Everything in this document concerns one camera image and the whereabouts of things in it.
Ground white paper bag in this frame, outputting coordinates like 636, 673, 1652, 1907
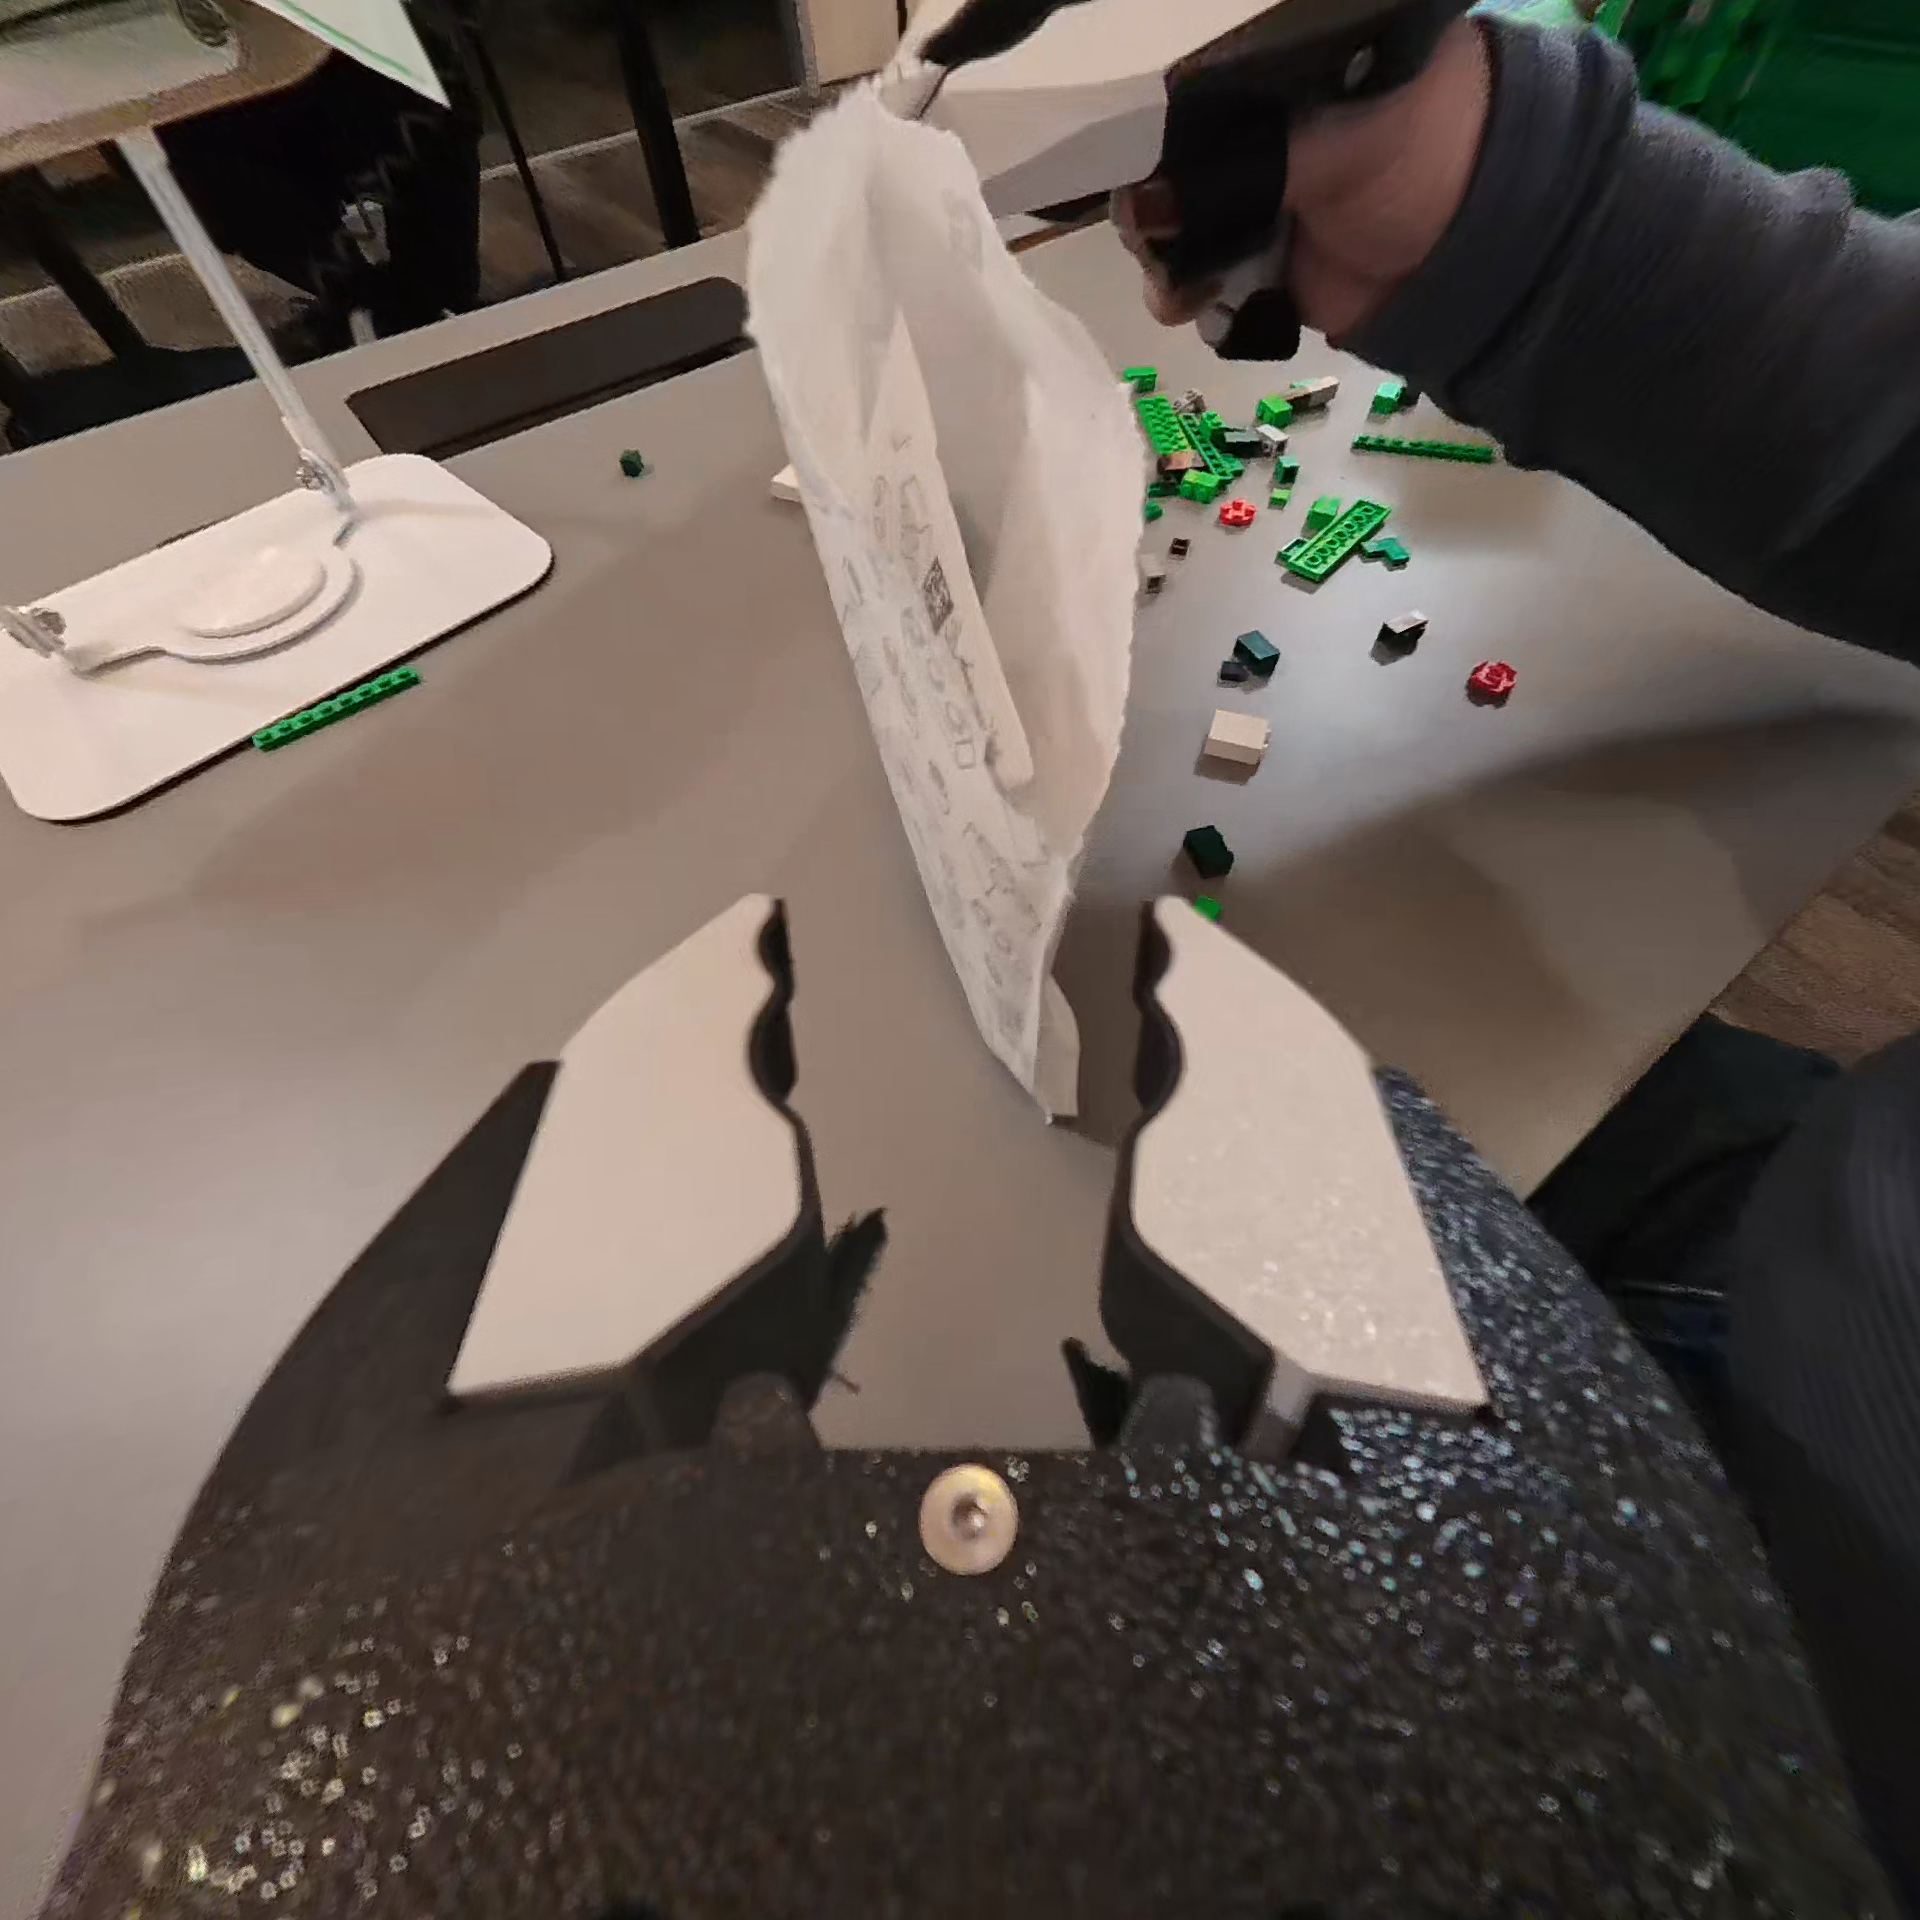
746, 73, 1151, 1123

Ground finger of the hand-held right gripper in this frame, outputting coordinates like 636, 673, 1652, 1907
883, 0, 1191, 227

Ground green storage crate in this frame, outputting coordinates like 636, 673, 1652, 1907
1589, 0, 1920, 211

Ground long green brick strip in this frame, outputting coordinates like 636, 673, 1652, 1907
252, 665, 423, 752

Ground dark desk cable flap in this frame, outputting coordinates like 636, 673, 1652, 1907
346, 275, 753, 461

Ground person's right hand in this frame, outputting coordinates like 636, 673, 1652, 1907
1118, 23, 1499, 341

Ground person's right forearm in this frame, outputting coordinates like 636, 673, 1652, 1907
1328, 14, 1920, 665

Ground grey desk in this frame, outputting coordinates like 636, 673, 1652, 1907
0, 224, 1920, 1906

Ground person's legs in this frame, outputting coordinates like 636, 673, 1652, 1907
1530, 1013, 1920, 1862

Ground black office chair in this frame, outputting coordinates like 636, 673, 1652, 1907
152, 59, 489, 352

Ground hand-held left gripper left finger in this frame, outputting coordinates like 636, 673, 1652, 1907
445, 892, 830, 1411

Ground pile of green toy bricks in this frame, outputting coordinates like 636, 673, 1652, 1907
1127, 364, 1500, 589

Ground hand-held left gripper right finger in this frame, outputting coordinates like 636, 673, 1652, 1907
1098, 892, 1496, 1449

